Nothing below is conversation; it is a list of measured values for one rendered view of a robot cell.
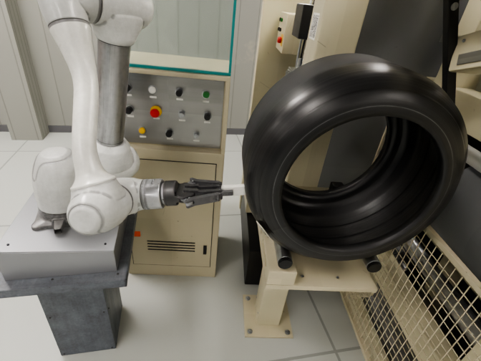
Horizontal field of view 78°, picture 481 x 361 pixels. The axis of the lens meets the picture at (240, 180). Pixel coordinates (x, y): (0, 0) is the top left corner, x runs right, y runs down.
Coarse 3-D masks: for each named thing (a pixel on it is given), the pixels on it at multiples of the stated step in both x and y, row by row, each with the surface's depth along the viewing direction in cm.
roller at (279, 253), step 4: (276, 244) 94; (276, 248) 93; (280, 248) 92; (284, 248) 92; (276, 252) 92; (280, 252) 91; (284, 252) 90; (288, 252) 91; (276, 256) 91; (280, 256) 89; (284, 256) 89; (288, 256) 89; (280, 260) 88; (284, 260) 88; (288, 260) 88; (280, 264) 89; (284, 264) 89; (288, 264) 89; (284, 268) 90
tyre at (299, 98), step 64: (320, 64) 74; (384, 64) 66; (256, 128) 75; (320, 128) 65; (448, 128) 66; (256, 192) 76; (320, 192) 110; (384, 192) 104; (448, 192) 76; (320, 256) 87
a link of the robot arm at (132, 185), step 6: (120, 180) 82; (126, 180) 83; (132, 180) 84; (138, 180) 85; (126, 186) 80; (132, 186) 82; (138, 186) 84; (132, 192) 81; (138, 192) 83; (132, 198) 80; (138, 198) 83; (132, 204) 80; (138, 204) 84; (132, 210) 82; (138, 210) 86
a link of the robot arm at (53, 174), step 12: (36, 156) 103; (48, 156) 101; (60, 156) 102; (36, 168) 101; (48, 168) 100; (60, 168) 101; (72, 168) 104; (36, 180) 102; (48, 180) 101; (60, 180) 102; (72, 180) 105; (36, 192) 104; (48, 192) 103; (60, 192) 104; (48, 204) 105; (60, 204) 106
